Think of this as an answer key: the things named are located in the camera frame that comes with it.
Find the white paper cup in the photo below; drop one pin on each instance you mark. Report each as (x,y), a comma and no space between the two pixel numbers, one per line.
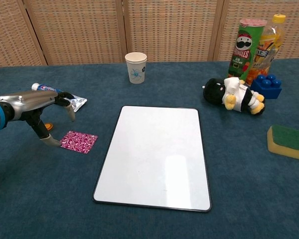
(136,69)

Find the pink patterned card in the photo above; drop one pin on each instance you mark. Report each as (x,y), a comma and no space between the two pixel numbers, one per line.
(79,142)

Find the white blue toothpaste tube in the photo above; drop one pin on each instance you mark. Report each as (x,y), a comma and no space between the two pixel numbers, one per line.
(79,102)

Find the blue building block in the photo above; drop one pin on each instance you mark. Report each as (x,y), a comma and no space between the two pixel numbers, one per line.
(267,88)

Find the small orange disc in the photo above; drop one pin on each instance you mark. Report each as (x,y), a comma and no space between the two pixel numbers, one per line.
(49,126)

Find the green yellow sponge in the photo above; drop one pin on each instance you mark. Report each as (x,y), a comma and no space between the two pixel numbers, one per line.
(289,139)

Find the woven folding screen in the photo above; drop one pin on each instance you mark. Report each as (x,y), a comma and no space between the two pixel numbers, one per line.
(164,30)

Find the black white plush toy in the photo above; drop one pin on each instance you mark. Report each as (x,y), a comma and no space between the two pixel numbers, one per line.
(216,93)

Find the yellow drink bottle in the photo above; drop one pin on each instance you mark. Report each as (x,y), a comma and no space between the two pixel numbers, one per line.
(271,39)

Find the white board with black rim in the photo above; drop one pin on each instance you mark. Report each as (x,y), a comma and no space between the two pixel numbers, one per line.
(153,159)

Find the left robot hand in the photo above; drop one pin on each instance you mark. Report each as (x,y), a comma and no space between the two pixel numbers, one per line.
(32,99)

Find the green Pringles can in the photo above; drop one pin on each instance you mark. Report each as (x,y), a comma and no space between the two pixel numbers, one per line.
(243,49)

